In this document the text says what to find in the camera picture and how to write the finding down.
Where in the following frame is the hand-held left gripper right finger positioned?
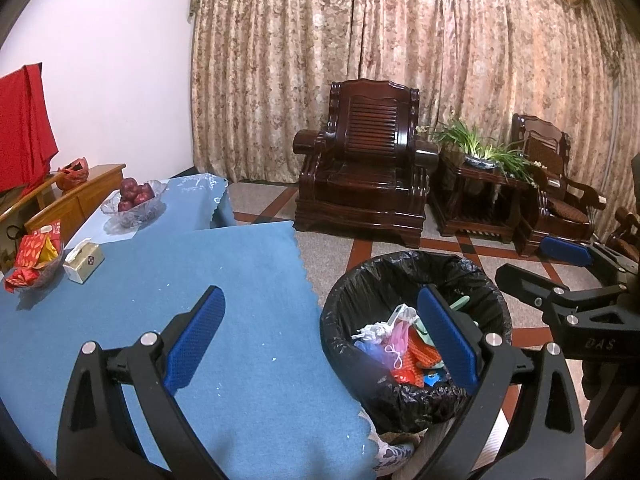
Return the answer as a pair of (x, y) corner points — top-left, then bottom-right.
(417, 284), (586, 480)

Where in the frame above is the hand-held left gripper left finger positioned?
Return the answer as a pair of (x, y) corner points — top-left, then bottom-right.
(56, 285), (227, 480)

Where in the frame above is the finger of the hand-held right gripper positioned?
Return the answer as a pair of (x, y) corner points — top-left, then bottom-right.
(494, 263), (630, 332)
(540, 235), (640, 286)

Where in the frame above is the orange foam fruit net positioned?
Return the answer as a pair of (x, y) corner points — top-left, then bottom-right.
(400, 330), (444, 371)

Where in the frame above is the pink face mask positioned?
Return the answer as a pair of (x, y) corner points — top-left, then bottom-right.
(385, 305), (419, 369)

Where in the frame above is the red crinkled plastic bag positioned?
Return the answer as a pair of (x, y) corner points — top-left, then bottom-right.
(390, 367), (426, 386)

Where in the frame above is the blue plastic bag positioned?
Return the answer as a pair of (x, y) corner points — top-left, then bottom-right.
(360, 342), (396, 366)

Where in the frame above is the white tissue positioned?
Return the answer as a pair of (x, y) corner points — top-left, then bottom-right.
(352, 322), (396, 349)

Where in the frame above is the trash bin with black bag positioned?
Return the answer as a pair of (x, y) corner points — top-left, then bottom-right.
(320, 250), (514, 434)

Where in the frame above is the dark wooden chair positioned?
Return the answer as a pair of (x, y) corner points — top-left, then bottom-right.
(607, 207), (640, 264)

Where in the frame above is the blue felt tablecloth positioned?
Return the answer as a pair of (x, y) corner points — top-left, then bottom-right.
(0, 220), (379, 480)

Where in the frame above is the dark wooden side table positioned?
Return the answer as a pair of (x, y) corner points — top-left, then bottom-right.
(432, 147), (534, 246)

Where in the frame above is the dark wooden cushioned armchair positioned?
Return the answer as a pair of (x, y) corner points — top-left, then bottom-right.
(510, 113), (609, 257)

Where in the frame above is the patterned cloth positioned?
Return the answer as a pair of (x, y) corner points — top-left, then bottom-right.
(367, 410), (419, 479)

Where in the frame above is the potted green plant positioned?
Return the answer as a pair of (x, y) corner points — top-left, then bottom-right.
(417, 119), (544, 189)

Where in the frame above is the beige tissue box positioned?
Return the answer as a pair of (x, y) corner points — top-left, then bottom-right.
(62, 241), (106, 284)

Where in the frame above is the glass fruit bowl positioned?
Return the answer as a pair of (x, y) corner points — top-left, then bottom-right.
(101, 180), (169, 229)

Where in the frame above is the blue plastic-covered tablecloth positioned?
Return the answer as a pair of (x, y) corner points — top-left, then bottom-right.
(75, 174), (236, 241)

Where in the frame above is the glass candy dish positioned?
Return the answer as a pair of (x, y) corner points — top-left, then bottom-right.
(5, 240), (66, 291)

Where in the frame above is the yellow candy packet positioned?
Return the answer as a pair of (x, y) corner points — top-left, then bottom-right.
(39, 235), (59, 266)

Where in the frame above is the light wooden cabinet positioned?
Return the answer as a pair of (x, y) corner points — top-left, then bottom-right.
(0, 162), (127, 276)

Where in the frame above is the pile of red candy packets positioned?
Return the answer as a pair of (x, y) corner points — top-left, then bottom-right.
(5, 220), (64, 294)

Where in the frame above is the orange-red knotted plastic bag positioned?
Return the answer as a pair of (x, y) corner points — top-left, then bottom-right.
(56, 157), (90, 191)

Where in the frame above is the red cloth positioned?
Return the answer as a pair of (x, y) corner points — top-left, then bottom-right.
(0, 63), (60, 194)

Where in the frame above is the beige patterned curtain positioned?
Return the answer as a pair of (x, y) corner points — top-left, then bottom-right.
(189, 0), (640, 211)

